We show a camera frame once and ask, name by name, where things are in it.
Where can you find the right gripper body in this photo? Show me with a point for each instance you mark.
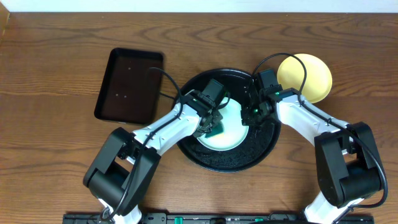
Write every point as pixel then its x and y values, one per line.
pixel 252 114

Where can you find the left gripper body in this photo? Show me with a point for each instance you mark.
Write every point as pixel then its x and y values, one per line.
pixel 210 125

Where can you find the green and yellow sponge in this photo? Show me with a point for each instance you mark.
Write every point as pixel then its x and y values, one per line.
pixel 214 130

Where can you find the white plate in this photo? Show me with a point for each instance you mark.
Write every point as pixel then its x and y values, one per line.
pixel 234 132

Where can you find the yellow plate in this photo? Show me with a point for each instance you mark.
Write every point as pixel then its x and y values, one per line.
pixel 318 83

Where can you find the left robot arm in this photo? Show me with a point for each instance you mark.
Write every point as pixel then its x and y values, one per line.
pixel 121 172

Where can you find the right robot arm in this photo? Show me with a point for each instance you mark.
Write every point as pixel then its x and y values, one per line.
pixel 349 168

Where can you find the round black serving tray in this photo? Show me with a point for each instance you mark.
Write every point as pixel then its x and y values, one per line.
pixel 255 146

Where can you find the black rectangular water tray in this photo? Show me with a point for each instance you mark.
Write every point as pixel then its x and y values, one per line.
pixel 130 86

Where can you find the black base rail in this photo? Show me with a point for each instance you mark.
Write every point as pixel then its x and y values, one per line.
pixel 163 218

